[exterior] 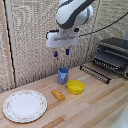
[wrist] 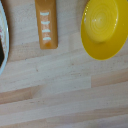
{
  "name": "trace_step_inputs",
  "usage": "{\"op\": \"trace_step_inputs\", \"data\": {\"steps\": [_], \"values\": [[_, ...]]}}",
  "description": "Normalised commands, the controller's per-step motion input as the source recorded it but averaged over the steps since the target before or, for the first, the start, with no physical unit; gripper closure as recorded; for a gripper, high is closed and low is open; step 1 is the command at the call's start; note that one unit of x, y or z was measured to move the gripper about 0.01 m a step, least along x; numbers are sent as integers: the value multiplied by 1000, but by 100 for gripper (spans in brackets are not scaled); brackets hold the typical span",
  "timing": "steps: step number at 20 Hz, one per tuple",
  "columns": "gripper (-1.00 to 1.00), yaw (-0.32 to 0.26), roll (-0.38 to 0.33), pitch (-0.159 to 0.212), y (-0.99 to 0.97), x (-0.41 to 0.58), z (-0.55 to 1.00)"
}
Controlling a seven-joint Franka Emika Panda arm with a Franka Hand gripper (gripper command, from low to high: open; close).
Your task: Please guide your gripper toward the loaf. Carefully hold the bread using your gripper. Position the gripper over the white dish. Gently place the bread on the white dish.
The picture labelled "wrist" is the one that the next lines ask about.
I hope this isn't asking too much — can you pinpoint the orange-brown bread loaf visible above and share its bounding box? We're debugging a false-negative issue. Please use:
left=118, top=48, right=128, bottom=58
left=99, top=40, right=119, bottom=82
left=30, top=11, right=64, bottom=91
left=34, top=0, right=59, bottom=51

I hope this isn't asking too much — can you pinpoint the white patterned plate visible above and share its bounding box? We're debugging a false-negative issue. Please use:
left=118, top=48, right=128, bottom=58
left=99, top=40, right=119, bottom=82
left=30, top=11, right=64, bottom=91
left=0, top=7, right=10, bottom=76

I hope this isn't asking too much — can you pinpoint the yellow plastic bowl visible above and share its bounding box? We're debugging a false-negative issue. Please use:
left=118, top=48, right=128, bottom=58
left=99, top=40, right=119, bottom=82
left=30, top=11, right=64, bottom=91
left=80, top=0, right=128, bottom=61

